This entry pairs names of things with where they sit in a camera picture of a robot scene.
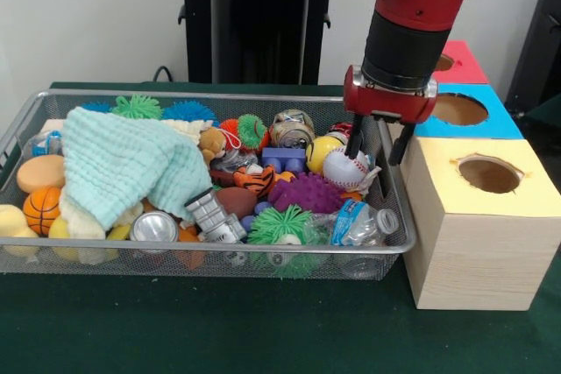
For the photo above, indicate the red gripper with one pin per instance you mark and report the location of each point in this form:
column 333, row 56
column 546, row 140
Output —
column 390, row 104

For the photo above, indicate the mint green knitted cloth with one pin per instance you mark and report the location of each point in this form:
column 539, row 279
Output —
column 123, row 164

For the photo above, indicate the clear shallow bin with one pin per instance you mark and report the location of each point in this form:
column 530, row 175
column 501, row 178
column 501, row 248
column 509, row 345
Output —
column 386, row 256

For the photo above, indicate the white baseball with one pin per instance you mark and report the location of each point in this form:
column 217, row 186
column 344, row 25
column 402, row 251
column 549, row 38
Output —
column 344, row 171

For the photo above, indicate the crushed plastic water bottle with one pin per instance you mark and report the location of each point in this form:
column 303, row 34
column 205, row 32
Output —
column 366, row 223

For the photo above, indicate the purple spiky ball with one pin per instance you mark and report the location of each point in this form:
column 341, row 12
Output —
column 307, row 192

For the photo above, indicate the green spiky ball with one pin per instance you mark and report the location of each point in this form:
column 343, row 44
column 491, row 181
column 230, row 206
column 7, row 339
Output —
column 280, row 225

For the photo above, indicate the large blue spiky ball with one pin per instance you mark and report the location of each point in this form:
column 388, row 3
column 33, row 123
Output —
column 188, row 109

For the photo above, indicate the green fuzzy monster toy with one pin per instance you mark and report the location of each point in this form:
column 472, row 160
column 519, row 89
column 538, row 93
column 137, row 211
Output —
column 138, row 107

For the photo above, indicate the dark green table cloth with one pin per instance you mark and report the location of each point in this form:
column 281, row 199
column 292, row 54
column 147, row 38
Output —
column 219, row 330

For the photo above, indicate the pale orange round sponge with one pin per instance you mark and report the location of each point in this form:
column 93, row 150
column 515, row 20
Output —
column 40, row 172

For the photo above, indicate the small orange basketball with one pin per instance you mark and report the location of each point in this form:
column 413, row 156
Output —
column 42, row 209

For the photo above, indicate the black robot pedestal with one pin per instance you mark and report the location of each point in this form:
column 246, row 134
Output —
column 254, row 24

